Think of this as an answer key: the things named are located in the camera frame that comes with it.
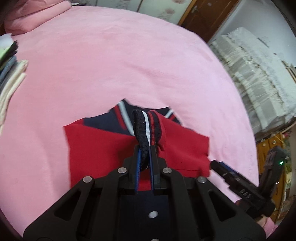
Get navy red varsity jacket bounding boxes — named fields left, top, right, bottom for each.
left=63, top=99, right=211, bottom=241

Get stack of folded clothes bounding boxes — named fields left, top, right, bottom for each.
left=1, top=34, right=29, bottom=129

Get wooden drawer cabinet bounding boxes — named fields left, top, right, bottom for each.
left=256, top=133, right=287, bottom=222

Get grey lace-covered furniture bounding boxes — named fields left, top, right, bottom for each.
left=209, top=27, right=295, bottom=139

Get pink fleece bed blanket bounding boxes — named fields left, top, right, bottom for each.
left=1, top=6, right=258, bottom=233

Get dark wooden door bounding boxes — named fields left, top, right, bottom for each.
left=180, top=0, right=239, bottom=42

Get floral wardrobe panels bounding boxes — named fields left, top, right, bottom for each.
left=70, top=0, right=192, bottom=24

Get folded pink quilt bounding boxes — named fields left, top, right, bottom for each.
left=4, top=0, right=71, bottom=35

